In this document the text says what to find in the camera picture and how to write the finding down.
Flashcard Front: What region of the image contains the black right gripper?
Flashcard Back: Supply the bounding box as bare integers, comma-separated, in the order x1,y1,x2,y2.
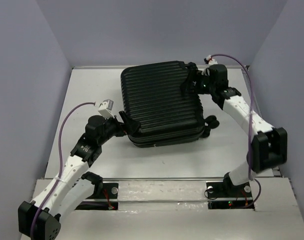
178,69,215,95

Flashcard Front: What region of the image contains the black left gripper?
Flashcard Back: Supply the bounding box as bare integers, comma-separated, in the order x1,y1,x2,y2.
98,111,141,146

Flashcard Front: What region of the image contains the black hard-shell suitcase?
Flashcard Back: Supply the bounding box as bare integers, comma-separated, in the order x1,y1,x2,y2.
120,60,219,148

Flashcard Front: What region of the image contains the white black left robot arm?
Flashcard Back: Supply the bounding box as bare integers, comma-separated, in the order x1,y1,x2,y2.
18,111,140,240

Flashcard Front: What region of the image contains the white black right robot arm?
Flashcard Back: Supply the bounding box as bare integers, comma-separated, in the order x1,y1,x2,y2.
180,62,287,196

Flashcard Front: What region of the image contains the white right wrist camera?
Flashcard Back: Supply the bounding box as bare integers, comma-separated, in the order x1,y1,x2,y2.
204,55,218,66

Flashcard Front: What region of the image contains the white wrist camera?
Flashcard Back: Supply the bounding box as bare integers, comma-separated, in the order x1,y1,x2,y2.
204,55,218,66
98,99,114,119

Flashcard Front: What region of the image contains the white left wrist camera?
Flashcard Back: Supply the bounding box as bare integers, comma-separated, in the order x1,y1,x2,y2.
98,99,114,119

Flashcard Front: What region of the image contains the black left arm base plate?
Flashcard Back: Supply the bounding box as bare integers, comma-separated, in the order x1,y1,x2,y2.
76,182,119,211

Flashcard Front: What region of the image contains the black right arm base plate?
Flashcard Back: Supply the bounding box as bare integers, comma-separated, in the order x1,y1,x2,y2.
204,181,255,210

